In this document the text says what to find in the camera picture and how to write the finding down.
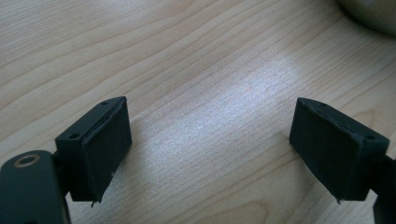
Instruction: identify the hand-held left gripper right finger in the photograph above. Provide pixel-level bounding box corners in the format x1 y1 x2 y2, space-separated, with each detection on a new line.
289 97 390 202

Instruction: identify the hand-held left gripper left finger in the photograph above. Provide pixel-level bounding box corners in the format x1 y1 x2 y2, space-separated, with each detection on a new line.
54 95 133 203

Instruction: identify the grey metal bowl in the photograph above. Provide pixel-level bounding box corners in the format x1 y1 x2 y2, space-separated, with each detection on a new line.
337 0 396 35

